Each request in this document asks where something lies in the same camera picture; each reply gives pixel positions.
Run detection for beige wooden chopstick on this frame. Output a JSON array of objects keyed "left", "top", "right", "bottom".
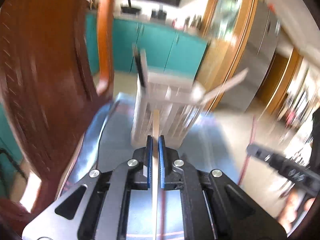
[{"left": 151, "top": 109, "right": 159, "bottom": 239}]

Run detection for dark brown chopstick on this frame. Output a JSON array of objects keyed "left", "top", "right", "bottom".
[{"left": 237, "top": 114, "right": 258, "bottom": 186}]

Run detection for silver metal chopstick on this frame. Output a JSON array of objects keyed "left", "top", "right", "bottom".
[{"left": 199, "top": 68, "right": 249, "bottom": 104}]

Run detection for teal kitchen base cabinets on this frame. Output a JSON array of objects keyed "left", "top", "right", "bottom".
[{"left": 85, "top": 12, "right": 209, "bottom": 79}]

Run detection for person right hand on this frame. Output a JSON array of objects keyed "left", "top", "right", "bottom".
[{"left": 276, "top": 186, "right": 316, "bottom": 235}]

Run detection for white plastic utensil basket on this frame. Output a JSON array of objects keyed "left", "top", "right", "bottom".
[{"left": 131, "top": 72, "right": 206, "bottom": 148}]

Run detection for blue plaid tablecloth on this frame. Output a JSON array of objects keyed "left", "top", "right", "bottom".
[{"left": 56, "top": 92, "right": 249, "bottom": 240}]

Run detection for black chopstick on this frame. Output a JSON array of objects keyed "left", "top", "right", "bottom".
[{"left": 133, "top": 46, "right": 145, "bottom": 88}]

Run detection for silver refrigerator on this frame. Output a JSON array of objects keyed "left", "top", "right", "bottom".
[{"left": 217, "top": 1, "right": 281, "bottom": 112}]

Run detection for black wok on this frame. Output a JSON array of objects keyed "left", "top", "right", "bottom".
[{"left": 120, "top": 0, "right": 142, "bottom": 16}]

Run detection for wooden glass sliding door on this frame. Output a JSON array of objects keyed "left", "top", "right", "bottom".
[{"left": 197, "top": 0, "right": 261, "bottom": 111}]

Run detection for carved wooden chair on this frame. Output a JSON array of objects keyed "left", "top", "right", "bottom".
[{"left": 1, "top": 0, "right": 113, "bottom": 235}]

